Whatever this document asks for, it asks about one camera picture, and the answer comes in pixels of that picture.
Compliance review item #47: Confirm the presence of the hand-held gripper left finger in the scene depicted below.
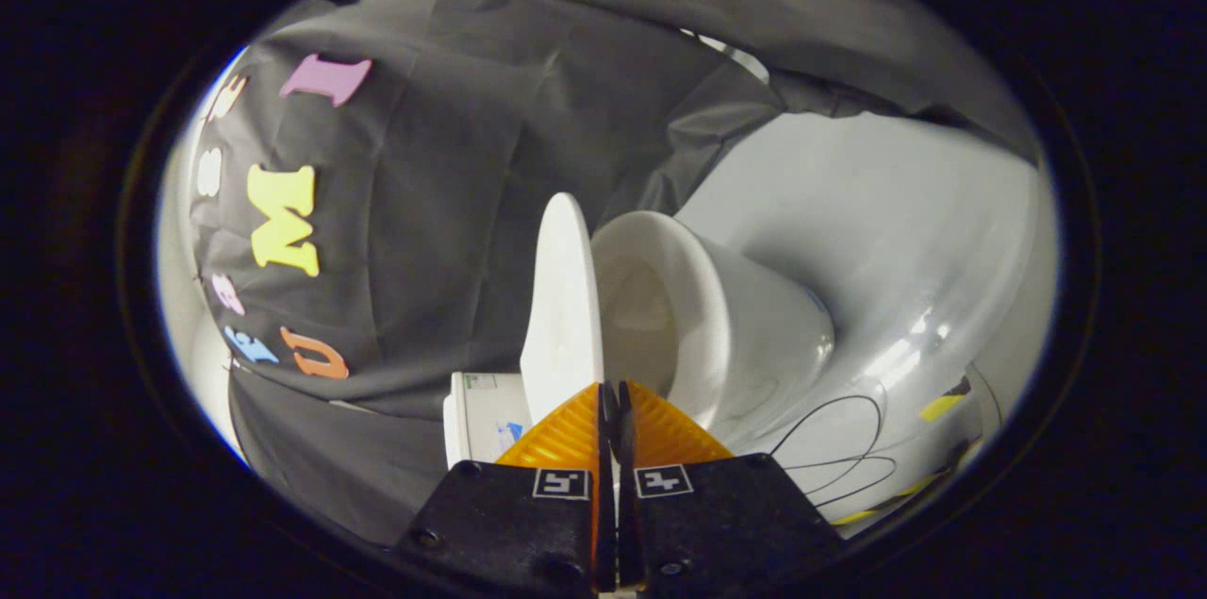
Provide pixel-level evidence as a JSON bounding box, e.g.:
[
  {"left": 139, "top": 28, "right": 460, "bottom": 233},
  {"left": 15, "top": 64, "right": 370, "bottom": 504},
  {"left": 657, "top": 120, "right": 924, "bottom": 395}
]
[{"left": 394, "top": 382, "right": 619, "bottom": 595}]

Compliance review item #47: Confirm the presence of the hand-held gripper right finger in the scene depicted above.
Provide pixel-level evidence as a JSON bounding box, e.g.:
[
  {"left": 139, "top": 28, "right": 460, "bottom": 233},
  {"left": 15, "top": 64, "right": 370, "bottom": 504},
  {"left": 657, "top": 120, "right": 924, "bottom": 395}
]
[{"left": 618, "top": 380, "right": 845, "bottom": 592}]

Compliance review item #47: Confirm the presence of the white toilet lid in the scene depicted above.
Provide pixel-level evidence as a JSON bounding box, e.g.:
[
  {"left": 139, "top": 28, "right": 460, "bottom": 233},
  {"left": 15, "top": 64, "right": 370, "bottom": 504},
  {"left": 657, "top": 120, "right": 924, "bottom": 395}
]
[{"left": 521, "top": 192, "right": 604, "bottom": 425}]

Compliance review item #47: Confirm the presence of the white ceramic toilet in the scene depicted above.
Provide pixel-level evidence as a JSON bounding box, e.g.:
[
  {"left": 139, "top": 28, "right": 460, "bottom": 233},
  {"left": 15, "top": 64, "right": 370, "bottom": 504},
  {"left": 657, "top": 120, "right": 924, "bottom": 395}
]
[{"left": 443, "top": 210, "right": 835, "bottom": 470}]

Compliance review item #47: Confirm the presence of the yellow floor tape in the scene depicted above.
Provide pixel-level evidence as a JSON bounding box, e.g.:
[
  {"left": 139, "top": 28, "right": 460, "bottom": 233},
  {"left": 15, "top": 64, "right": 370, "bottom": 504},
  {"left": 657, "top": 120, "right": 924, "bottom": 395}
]
[
  {"left": 919, "top": 394, "right": 969, "bottom": 424},
  {"left": 832, "top": 472, "right": 944, "bottom": 526}
]

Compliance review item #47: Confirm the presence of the black backdrop cloth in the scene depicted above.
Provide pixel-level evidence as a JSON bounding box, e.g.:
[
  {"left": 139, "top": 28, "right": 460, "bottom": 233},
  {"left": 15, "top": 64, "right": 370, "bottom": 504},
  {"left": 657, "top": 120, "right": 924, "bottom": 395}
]
[{"left": 189, "top": 0, "right": 1043, "bottom": 548}]

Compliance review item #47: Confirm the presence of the thin black cable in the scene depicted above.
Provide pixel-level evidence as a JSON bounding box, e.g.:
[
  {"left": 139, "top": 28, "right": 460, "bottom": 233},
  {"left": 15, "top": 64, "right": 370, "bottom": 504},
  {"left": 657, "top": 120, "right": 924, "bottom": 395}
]
[{"left": 769, "top": 394, "right": 899, "bottom": 511}]

